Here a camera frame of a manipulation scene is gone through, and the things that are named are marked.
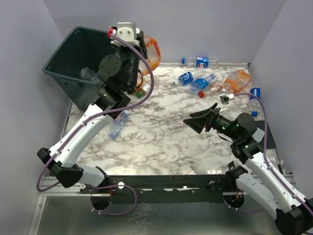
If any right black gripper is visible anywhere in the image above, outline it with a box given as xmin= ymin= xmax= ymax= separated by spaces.
xmin=184 ymin=103 xmax=241 ymax=141

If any large orange bottle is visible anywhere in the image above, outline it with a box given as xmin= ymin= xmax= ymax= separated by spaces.
xmin=224 ymin=70 xmax=251 ymax=94
xmin=138 ymin=36 xmax=161 ymax=76

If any crushed clear bottle white cap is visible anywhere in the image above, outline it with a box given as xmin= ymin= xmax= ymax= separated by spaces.
xmin=80 ymin=68 xmax=100 ymax=82

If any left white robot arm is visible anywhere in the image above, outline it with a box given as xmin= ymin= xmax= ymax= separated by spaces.
xmin=37 ymin=27 xmax=147 ymax=193

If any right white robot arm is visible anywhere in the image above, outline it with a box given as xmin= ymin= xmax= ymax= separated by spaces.
xmin=183 ymin=104 xmax=313 ymax=235

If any dark green plastic bin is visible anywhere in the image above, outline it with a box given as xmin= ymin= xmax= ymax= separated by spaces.
xmin=43 ymin=26 xmax=116 ymax=111

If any clear bottle red print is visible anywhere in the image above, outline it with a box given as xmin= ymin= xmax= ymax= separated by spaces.
xmin=198 ymin=81 xmax=223 ymax=98

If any light blue label bottle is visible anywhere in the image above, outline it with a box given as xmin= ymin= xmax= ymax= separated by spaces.
xmin=189 ymin=73 xmax=217 ymax=95

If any orange juice bottle left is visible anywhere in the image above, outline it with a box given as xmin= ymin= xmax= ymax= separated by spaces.
xmin=136 ymin=74 xmax=145 ymax=90

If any blue label water bottle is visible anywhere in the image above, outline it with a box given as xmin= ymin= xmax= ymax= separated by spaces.
xmin=173 ymin=68 xmax=206 ymax=86

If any green cap tea bottle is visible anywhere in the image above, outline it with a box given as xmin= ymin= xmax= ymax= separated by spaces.
xmin=136 ymin=84 xmax=151 ymax=98

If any Pepsi bottle right edge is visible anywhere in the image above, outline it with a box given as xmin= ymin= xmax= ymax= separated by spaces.
xmin=248 ymin=84 xmax=261 ymax=117

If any grey rectangular box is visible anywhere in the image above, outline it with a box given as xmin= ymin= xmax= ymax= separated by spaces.
xmin=252 ymin=128 xmax=265 ymax=142

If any purple label water bottle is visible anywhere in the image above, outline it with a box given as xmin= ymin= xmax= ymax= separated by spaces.
xmin=109 ymin=110 xmax=129 ymax=140

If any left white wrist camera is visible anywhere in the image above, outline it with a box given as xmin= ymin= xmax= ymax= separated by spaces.
xmin=107 ymin=22 xmax=140 ymax=47

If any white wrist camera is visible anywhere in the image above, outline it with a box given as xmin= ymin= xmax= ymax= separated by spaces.
xmin=219 ymin=93 xmax=235 ymax=113
xmin=107 ymin=22 xmax=140 ymax=47

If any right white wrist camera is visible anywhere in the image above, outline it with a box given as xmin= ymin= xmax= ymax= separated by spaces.
xmin=219 ymin=93 xmax=235 ymax=113

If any Pepsi bottle at back wall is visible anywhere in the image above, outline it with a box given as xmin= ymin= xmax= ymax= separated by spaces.
xmin=181 ymin=57 xmax=218 ymax=68

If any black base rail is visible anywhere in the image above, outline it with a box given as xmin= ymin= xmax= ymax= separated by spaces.
xmin=80 ymin=174 xmax=239 ymax=204

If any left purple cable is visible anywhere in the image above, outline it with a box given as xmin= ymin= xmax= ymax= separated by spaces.
xmin=36 ymin=33 xmax=155 ymax=216

